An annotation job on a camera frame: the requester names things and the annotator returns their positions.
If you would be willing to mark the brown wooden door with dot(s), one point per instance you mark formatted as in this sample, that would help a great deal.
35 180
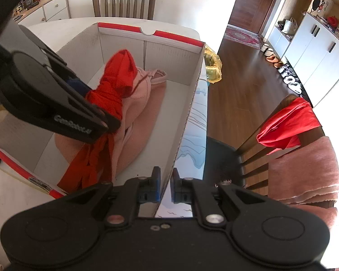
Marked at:
251 2

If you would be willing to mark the white and wood wall cabinet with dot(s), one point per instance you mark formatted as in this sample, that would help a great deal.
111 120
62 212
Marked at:
313 50

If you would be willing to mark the pink garment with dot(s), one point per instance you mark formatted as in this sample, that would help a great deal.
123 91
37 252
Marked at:
142 113

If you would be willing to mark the red knotted cloth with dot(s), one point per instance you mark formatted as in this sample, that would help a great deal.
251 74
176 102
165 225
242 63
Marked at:
117 73

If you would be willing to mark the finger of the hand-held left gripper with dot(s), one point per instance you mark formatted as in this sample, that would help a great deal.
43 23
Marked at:
77 86
107 120

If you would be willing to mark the white tote bag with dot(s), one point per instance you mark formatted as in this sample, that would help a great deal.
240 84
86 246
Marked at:
289 27

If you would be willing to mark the wooden sideboard with white drawers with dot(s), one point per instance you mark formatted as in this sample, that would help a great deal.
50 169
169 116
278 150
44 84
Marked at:
55 8

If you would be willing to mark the yellow plastic bag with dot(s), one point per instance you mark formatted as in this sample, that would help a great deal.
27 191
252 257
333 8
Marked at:
213 67

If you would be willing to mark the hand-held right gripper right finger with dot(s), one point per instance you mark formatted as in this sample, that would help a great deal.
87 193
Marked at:
174 185

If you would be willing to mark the red patterned rug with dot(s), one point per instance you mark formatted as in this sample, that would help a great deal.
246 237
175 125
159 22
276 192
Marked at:
241 36

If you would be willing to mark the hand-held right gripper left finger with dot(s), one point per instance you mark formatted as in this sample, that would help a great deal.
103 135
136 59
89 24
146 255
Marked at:
156 180

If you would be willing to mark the white refrigerator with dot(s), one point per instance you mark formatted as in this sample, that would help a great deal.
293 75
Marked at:
337 98

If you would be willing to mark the row of shoes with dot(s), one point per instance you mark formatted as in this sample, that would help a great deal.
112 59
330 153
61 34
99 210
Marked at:
288 76

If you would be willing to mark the black round hanging bag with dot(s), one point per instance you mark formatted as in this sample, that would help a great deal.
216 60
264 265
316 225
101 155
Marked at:
316 4

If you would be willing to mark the pink towel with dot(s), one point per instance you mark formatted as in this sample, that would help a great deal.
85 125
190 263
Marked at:
305 169

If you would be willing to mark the wooden chair with black seat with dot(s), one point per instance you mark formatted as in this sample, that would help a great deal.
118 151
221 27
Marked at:
223 158

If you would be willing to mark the red handbag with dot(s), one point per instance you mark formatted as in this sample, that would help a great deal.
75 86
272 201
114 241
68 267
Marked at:
333 21

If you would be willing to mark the red and white cardboard box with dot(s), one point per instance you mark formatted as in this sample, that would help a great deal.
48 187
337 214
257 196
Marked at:
169 101

